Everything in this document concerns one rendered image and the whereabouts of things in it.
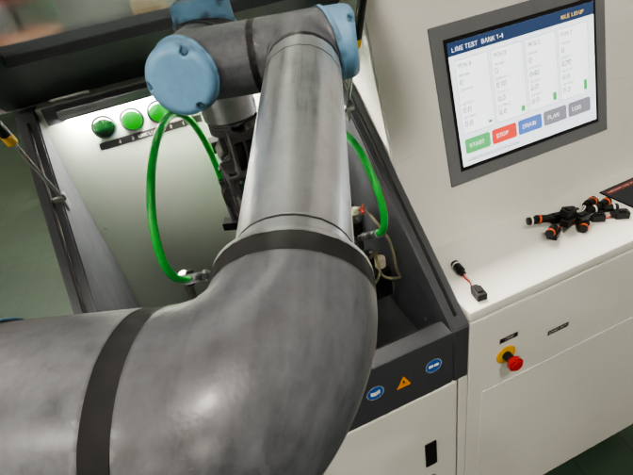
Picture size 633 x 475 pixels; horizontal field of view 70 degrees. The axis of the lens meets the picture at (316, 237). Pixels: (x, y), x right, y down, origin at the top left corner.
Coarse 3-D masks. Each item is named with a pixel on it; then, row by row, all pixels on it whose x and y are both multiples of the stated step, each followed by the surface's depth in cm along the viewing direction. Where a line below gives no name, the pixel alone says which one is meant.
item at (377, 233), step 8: (352, 136) 87; (352, 144) 86; (360, 152) 84; (368, 160) 84; (368, 168) 83; (368, 176) 84; (376, 176) 83; (376, 184) 83; (376, 192) 83; (384, 200) 84; (384, 208) 84; (384, 216) 84; (384, 224) 86; (368, 232) 95; (376, 232) 90; (384, 232) 88
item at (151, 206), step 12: (168, 120) 79; (192, 120) 91; (156, 132) 76; (156, 144) 74; (204, 144) 98; (156, 156) 73; (216, 168) 103; (156, 228) 71; (156, 240) 71; (156, 252) 71; (168, 264) 73; (168, 276) 74; (180, 276) 77
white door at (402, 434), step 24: (456, 384) 101; (408, 408) 99; (432, 408) 103; (456, 408) 107; (360, 432) 96; (384, 432) 100; (408, 432) 104; (432, 432) 108; (336, 456) 97; (360, 456) 101; (384, 456) 105; (408, 456) 109; (432, 456) 113
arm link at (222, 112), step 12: (240, 96) 59; (252, 96) 61; (216, 108) 59; (228, 108) 59; (240, 108) 60; (252, 108) 61; (204, 120) 62; (216, 120) 60; (228, 120) 60; (240, 120) 60
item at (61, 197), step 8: (0, 128) 72; (0, 136) 73; (8, 136) 73; (8, 144) 74; (16, 144) 76; (32, 168) 80; (40, 176) 82; (48, 184) 84; (56, 192) 87; (56, 200) 88; (64, 200) 88
